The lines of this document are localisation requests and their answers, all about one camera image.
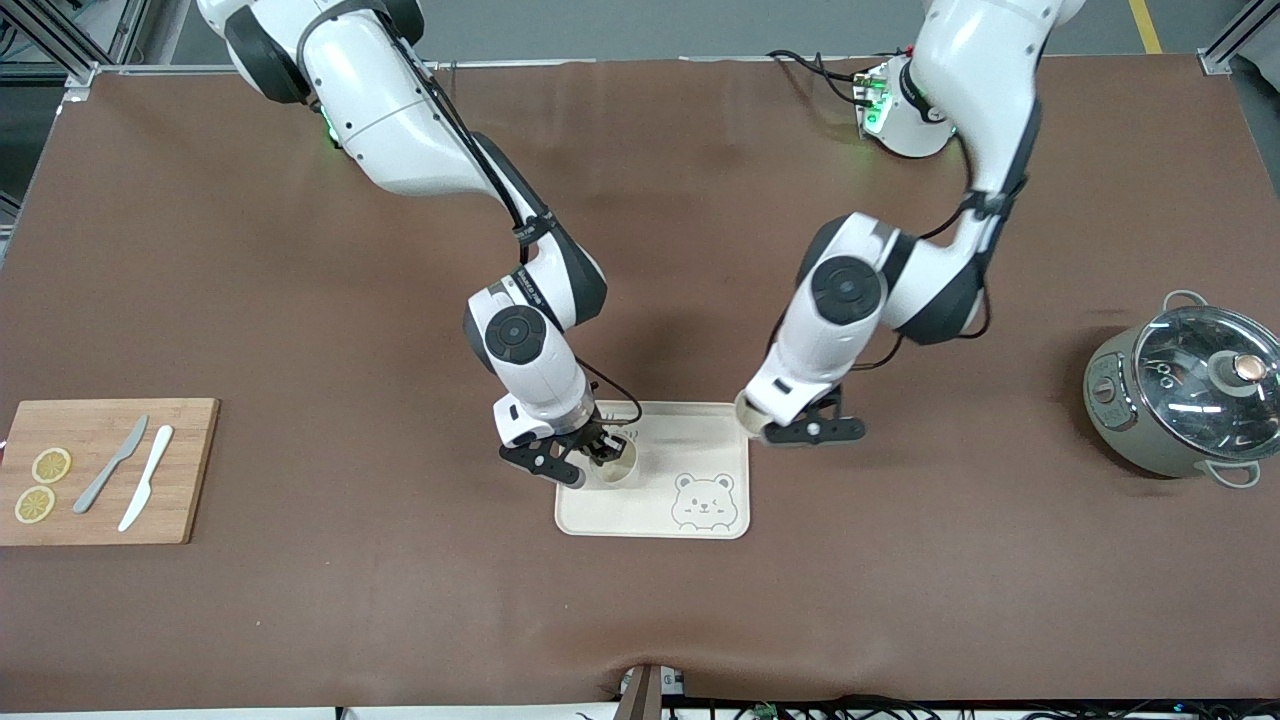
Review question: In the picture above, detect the white IKEA cup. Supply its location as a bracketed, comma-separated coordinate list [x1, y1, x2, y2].
[583, 440, 639, 489]
[734, 390, 779, 444]

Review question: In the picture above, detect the cream bear print tray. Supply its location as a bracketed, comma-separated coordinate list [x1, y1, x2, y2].
[555, 401, 751, 541]

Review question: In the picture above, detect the brown table mat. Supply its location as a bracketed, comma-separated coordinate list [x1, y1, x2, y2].
[0, 55, 1280, 713]

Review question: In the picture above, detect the grey electric cooking pot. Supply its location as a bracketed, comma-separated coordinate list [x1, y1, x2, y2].
[1083, 290, 1280, 489]

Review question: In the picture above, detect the white plastic knife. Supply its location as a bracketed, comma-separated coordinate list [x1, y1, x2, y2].
[118, 425, 175, 533]

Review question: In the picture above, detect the glass pot lid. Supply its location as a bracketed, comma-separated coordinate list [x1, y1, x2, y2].
[1132, 306, 1280, 463]

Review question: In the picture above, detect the grey plastic knife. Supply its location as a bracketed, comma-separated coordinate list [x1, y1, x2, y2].
[72, 415, 150, 515]

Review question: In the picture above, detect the bamboo cutting board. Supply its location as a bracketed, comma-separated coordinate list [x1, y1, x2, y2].
[0, 398, 221, 547]

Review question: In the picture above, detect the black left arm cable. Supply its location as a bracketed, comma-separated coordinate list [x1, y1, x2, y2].
[770, 150, 1041, 373]

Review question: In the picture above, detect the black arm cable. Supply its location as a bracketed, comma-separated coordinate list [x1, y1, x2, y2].
[770, 150, 1041, 373]
[296, 0, 644, 426]

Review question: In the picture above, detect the grey metal bracket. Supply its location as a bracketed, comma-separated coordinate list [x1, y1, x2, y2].
[612, 662, 691, 720]

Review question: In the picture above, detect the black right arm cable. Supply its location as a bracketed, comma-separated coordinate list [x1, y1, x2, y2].
[296, 0, 644, 426]

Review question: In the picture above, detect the black base cable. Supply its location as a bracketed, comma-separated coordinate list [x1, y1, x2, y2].
[766, 48, 873, 107]

